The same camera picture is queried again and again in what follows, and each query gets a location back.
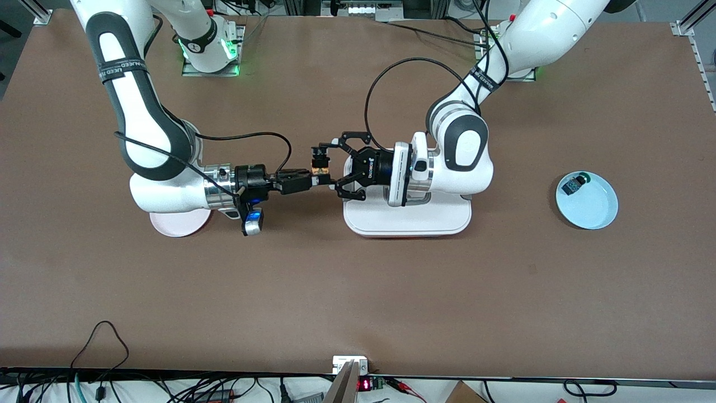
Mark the brown cardboard piece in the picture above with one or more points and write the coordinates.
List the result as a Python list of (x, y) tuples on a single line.
[(464, 394)]

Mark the orange push button switch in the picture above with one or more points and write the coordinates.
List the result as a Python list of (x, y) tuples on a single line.
[(320, 167)]

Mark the pink round plate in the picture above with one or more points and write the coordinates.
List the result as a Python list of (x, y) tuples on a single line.
[(179, 226)]

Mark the light blue round plate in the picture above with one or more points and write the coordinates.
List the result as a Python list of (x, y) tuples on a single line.
[(593, 208)]

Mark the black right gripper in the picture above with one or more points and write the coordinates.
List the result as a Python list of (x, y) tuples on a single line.
[(251, 178)]

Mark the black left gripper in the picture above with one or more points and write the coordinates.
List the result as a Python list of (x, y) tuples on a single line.
[(371, 166)]

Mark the aluminium corner profile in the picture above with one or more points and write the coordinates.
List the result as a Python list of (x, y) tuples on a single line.
[(42, 11), (691, 17)]

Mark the aluminium frame rack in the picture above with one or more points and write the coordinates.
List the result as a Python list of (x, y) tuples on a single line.
[(363, 8)]

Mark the red LED display board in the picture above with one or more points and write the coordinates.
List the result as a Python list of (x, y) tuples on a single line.
[(364, 384)]

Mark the white mount block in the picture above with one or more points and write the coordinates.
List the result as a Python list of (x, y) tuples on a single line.
[(349, 361)]

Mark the white lidded lunch box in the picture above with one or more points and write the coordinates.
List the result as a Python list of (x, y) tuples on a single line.
[(408, 221)]

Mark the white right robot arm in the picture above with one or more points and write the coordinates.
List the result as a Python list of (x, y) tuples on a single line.
[(145, 134)]

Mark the red clip leads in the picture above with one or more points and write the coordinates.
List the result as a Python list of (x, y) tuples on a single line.
[(405, 386)]

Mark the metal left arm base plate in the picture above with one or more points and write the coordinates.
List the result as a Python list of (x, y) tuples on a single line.
[(523, 76)]

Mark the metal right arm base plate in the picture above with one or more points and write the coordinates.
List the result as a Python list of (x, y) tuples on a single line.
[(187, 70)]

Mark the green push button switch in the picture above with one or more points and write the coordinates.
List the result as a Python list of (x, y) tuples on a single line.
[(573, 185)]

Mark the grey angled bar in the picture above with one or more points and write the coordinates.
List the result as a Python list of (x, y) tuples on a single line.
[(344, 386)]

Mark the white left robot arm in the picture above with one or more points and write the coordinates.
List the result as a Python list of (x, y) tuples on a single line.
[(464, 151)]

